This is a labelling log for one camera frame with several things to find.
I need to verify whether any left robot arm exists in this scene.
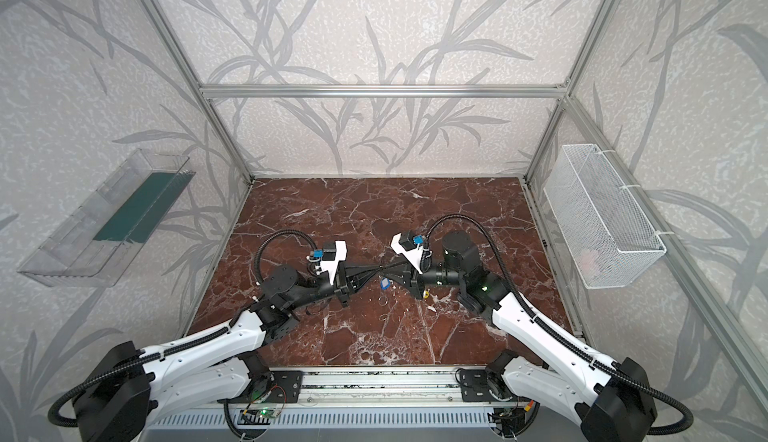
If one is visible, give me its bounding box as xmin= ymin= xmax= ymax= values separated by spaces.
xmin=71 ymin=264 xmax=378 ymax=441

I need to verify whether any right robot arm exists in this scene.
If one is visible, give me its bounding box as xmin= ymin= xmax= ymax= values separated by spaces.
xmin=391 ymin=231 xmax=658 ymax=441

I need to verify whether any small circuit board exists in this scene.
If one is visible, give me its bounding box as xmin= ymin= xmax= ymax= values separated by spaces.
xmin=240 ymin=407 xmax=283 ymax=426

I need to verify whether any pink object in basket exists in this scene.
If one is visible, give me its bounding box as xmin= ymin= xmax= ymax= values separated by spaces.
xmin=576 ymin=249 xmax=601 ymax=276

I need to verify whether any green felt pad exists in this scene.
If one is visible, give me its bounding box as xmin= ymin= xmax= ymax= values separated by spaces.
xmin=93 ymin=171 xmax=195 ymax=244

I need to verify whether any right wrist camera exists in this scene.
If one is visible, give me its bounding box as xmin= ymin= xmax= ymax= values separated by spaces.
xmin=390 ymin=231 xmax=427 ymax=274

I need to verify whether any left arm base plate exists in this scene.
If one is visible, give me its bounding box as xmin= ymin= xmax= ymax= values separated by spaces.
xmin=249 ymin=370 xmax=304 ymax=404

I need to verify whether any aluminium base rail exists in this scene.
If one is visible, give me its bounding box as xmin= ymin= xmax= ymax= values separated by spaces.
xmin=125 ymin=365 xmax=625 ymax=410

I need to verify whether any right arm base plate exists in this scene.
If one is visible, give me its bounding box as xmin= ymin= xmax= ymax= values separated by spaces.
xmin=454 ymin=368 xmax=496 ymax=402

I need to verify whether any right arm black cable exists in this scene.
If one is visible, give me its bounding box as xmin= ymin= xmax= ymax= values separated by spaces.
xmin=422 ymin=213 xmax=695 ymax=436

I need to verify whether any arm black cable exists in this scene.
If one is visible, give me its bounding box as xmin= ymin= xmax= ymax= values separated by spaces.
xmin=47 ymin=228 xmax=319 ymax=428
xmin=422 ymin=213 xmax=695 ymax=436

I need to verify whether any white wire mesh basket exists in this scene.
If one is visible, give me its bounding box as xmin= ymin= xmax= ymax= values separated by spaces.
xmin=544 ymin=144 xmax=667 ymax=290

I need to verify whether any clear plastic wall bin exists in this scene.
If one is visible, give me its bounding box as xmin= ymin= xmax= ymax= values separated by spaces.
xmin=18 ymin=149 xmax=195 ymax=288

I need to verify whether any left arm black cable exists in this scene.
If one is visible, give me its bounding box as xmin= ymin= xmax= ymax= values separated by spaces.
xmin=47 ymin=228 xmax=319 ymax=428

